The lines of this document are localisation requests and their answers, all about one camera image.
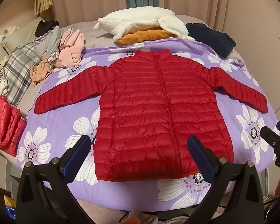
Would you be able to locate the orange fleece garment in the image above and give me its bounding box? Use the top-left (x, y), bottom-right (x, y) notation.
top-left (118, 28), bottom-right (171, 44)

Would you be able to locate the folded red puffer jacket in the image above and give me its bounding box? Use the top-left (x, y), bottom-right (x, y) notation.
top-left (0, 95), bottom-right (27, 157)

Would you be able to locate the purple floral bedsheet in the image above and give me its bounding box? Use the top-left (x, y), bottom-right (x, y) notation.
top-left (16, 40), bottom-right (280, 211)

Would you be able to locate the pink garment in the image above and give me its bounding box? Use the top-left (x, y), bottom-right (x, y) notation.
top-left (54, 28), bottom-right (85, 69)

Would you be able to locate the black garment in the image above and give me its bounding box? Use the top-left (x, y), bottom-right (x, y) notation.
top-left (35, 20), bottom-right (59, 37)

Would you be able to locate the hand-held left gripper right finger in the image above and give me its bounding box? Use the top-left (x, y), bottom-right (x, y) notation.
top-left (188, 135), bottom-right (264, 224)

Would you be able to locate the tan garment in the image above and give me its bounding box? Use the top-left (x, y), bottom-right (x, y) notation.
top-left (30, 59), bottom-right (53, 86)

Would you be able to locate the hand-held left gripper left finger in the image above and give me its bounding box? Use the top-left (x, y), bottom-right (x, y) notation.
top-left (16, 135), bottom-right (91, 224)

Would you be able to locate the navy garment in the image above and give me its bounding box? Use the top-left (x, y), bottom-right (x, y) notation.
top-left (185, 23), bottom-right (237, 58)

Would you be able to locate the white fleece garment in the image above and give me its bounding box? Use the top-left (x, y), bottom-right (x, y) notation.
top-left (93, 7), bottom-right (196, 43)

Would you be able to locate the grey plaid garment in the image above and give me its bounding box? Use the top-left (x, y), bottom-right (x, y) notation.
top-left (0, 26), bottom-right (61, 106)

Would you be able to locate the red puffer jacket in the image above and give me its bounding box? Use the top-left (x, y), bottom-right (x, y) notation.
top-left (0, 95), bottom-right (27, 157)
top-left (35, 49), bottom-right (268, 182)

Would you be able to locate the white plush toy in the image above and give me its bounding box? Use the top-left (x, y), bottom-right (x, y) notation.
top-left (0, 26), bottom-right (17, 50)

